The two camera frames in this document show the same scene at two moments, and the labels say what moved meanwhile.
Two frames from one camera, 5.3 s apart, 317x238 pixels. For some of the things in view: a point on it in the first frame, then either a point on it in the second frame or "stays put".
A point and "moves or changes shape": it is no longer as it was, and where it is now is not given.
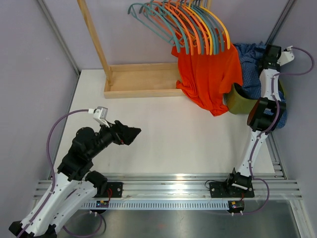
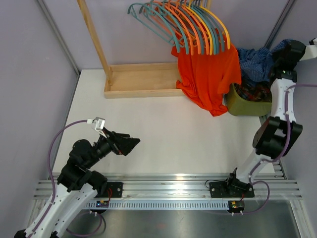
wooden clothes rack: x=136 y=80 stays put
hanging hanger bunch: x=193 y=28 stays put
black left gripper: x=123 y=134 → x=120 y=143
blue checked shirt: x=251 y=55 moves or changes shape
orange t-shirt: x=202 y=76 stays put
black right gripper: x=276 y=61 → x=275 y=54
